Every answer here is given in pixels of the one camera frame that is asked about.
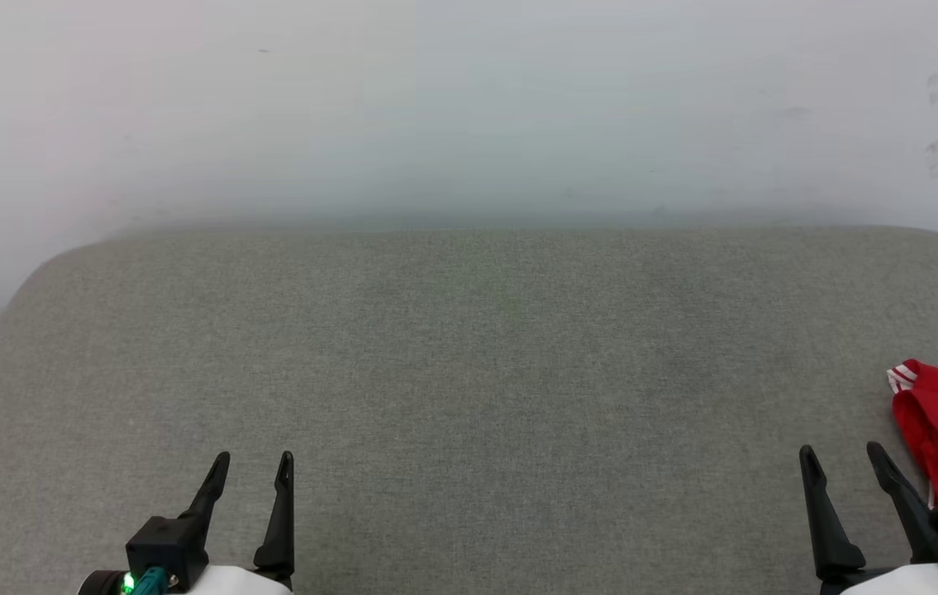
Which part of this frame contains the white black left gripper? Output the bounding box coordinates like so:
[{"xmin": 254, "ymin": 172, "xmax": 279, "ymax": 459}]
[{"xmin": 76, "ymin": 450, "xmax": 296, "ymax": 595}]

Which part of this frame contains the grey fabric sofa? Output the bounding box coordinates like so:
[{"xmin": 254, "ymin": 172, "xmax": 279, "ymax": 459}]
[{"xmin": 0, "ymin": 225, "xmax": 938, "ymax": 595}]

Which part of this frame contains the teal cable connector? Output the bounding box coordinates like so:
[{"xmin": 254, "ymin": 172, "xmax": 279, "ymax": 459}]
[{"xmin": 130, "ymin": 566, "xmax": 169, "ymax": 595}]

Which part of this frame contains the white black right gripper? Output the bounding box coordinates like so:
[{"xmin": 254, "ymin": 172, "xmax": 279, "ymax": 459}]
[{"xmin": 799, "ymin": 441, "xmax": 938, "ymax": 595}]

